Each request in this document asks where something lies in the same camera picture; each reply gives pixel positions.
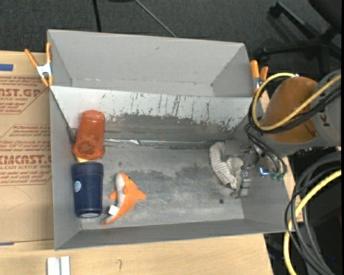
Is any orange and white toy fish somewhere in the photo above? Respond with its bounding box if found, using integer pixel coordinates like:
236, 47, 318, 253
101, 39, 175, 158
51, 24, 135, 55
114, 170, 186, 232
100, 172, 147, 226

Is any brown cardboard board red print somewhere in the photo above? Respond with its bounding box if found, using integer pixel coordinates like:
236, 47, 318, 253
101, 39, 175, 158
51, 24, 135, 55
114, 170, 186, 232
0, 49, 56, 248

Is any orange plastic cup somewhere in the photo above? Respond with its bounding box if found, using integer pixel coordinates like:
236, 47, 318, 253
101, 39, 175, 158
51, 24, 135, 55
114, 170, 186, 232
71, 109, 106, 162

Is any white striped cloth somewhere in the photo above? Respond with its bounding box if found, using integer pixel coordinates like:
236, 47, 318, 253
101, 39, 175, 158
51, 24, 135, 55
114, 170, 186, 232
208, 141, 245, 190

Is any grey metal bin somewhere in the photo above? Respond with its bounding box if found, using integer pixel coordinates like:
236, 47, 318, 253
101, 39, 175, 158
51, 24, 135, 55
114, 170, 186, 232
46, 29, 290, 251

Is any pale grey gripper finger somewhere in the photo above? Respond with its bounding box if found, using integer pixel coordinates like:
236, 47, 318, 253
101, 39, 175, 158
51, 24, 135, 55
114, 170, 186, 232
230, 178, 251, 199
225, 140, 242, 156

